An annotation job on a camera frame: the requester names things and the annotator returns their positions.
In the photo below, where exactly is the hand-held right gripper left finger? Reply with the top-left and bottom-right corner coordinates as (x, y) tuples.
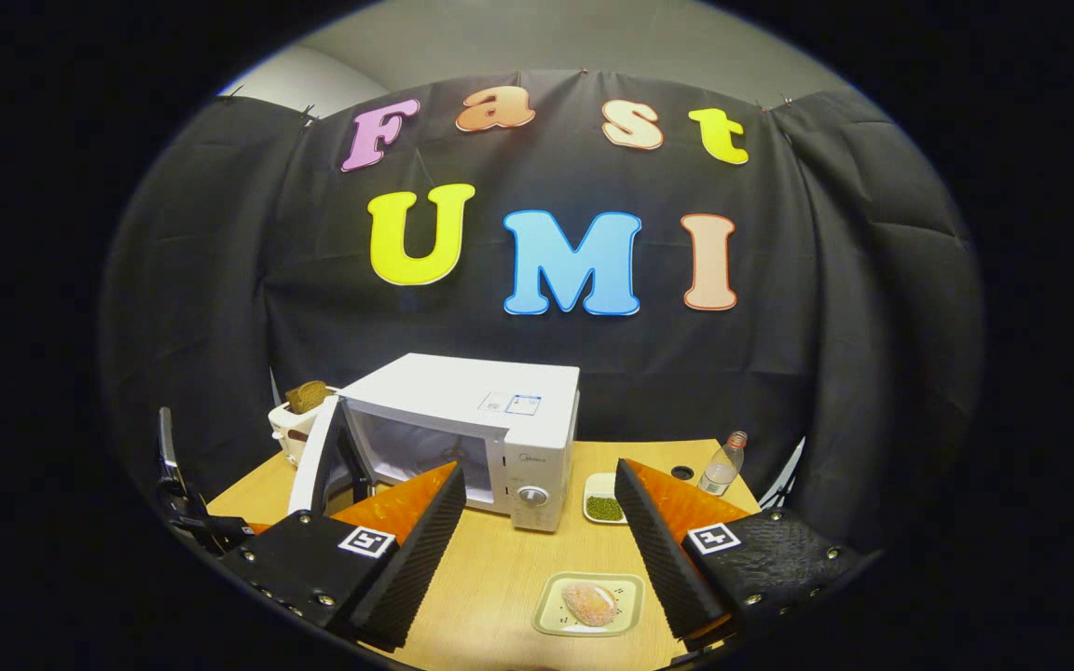
(220, 459), (469, 654)

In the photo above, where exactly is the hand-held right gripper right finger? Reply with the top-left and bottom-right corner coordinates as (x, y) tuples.
(613, 457), (875, 655)

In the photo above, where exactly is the pink sugared pastry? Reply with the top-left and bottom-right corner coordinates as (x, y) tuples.
(561, 582), (620, 628)

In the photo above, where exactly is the white microwave oven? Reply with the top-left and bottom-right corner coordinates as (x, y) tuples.
(287, 352), (583, 535)

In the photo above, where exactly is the cream dotted square plate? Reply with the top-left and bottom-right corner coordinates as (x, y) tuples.
(531, 570), (647, 639)

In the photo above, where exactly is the white compartment tray with beans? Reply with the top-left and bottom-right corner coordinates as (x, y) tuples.
(583, 472), (632, 526)

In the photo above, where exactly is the white toaster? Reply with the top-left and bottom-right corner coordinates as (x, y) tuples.
(267, 382), (344, 469)

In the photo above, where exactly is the clear plastic bottle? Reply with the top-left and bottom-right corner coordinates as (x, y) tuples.
(696, 430), (750, 498)

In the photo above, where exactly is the brown bread slice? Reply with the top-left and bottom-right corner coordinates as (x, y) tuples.
(285, 380), (335, 417)

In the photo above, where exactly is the black backdrop cloth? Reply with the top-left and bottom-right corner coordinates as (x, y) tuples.
(99, 67), (987, 562)

